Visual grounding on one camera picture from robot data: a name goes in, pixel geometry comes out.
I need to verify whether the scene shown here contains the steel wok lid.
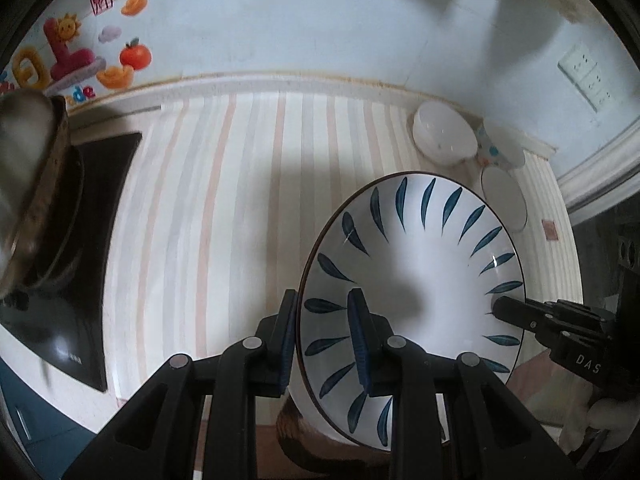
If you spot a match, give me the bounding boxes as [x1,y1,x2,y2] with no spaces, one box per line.
[0,90,60,288]

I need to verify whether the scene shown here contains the person's right hand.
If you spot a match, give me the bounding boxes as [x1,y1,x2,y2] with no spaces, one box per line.
[559,397,640,461]

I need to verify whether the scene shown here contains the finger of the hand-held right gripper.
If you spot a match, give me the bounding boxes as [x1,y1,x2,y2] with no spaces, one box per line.
[491,294,617,347]

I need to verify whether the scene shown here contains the colourful wall stickers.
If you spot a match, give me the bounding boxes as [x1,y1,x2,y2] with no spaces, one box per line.
[0,0,152,107]

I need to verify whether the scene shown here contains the striped cloth with cat print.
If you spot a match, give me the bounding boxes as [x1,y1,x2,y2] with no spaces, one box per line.
[102,91,588,480]

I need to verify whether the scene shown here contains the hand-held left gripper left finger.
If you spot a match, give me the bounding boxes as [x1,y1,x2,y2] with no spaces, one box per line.
[62,287,301,480]

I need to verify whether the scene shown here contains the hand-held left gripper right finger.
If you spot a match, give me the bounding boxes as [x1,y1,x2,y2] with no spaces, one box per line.
[347,287,583,480]

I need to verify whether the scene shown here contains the white wall socket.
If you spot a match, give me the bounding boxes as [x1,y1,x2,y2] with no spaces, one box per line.
[574,66,607,98]
[557,43,599,82]
[585,81,615,113]

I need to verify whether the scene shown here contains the plain white plate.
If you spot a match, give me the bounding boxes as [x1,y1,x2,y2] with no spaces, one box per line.
[481,166,529,232]

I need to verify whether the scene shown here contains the steel wok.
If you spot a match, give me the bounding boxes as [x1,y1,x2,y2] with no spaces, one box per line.
[9,94,87,307]

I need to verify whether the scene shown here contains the white plate blue leaf pattern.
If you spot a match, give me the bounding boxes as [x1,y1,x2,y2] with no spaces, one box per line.
[296,172,526,448]

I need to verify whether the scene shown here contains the white bowl with printed dots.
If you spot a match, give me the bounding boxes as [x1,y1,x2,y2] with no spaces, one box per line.
[476,119,527,170]

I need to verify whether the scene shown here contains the plain white bowl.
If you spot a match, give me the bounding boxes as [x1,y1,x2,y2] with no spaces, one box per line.
[413,100,477,167]

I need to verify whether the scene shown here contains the black induction cooktop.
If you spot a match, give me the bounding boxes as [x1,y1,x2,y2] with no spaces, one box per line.
[0,132,144,394]

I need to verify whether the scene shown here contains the blue kitchen cabinet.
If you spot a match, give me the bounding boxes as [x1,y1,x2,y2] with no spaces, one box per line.
[0,354,97,463]

